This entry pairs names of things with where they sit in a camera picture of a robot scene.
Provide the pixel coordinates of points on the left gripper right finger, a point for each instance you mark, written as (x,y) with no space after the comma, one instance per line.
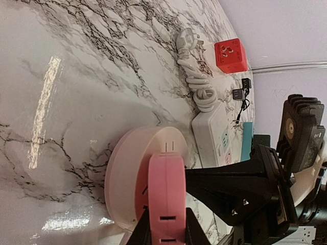
(194,234)

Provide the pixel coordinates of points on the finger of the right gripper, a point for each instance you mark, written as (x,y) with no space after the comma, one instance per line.
(230,204)
(227,176)

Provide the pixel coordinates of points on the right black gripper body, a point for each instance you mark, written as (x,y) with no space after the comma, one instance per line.
(263,211)

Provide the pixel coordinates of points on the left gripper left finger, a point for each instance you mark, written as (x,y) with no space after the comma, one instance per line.
(142,233)

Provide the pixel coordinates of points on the teal power strip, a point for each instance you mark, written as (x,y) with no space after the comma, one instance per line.
(248,132)

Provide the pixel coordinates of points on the pink cube socket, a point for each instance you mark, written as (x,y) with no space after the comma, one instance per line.
(167,198)

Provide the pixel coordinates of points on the pink round power strip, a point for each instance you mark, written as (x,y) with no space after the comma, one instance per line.
(126,179)

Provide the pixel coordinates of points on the white multicolour power strip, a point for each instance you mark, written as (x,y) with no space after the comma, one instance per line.
(217,143)

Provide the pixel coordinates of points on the dark grey usb charger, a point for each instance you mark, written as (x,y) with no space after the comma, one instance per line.
(238,94)

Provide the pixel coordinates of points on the black power adapter with cable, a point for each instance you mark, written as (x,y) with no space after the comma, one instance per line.
(246,86)

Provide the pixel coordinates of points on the red cube socket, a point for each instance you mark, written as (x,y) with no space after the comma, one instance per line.
(231,56)

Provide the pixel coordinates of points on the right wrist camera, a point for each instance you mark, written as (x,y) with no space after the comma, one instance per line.
(301,134)

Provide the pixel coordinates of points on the right aluminium frame post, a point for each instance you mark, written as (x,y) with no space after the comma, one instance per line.
(293,66)

